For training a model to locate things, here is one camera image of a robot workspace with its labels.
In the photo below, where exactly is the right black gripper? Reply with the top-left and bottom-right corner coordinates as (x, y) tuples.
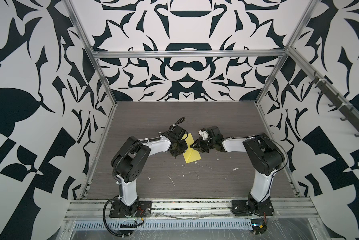
(190, 137), (216, 153)

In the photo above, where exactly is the yellow square paper sheet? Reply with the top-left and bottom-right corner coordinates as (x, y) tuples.
(183, 133), (202, 164)

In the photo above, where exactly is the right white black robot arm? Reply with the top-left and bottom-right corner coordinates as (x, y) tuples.
(191, 126), (286, 213)

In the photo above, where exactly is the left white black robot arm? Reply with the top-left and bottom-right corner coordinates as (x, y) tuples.
(111, 124), (188, 207)

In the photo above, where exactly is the small green-lit electronics box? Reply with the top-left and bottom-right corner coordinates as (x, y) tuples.
(251, 219), (267, 236)

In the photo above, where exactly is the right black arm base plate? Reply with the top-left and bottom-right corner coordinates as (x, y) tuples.
(231, 199), (274, 217)

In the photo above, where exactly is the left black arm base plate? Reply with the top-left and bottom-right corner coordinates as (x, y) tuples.
(109, 200), (152, 218)

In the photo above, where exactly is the left black corrugated cable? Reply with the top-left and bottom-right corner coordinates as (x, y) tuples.
(102, 196), (145, 238)

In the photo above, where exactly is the aluminium front rail frame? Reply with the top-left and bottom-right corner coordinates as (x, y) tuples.
(64, 198), (319, 220)

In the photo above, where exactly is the white slotted cable duct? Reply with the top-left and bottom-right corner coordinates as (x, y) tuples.
(74, 219), (252, 231)

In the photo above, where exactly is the black wall hook rail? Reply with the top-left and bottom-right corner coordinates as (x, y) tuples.
(308, 71), (359, 138)

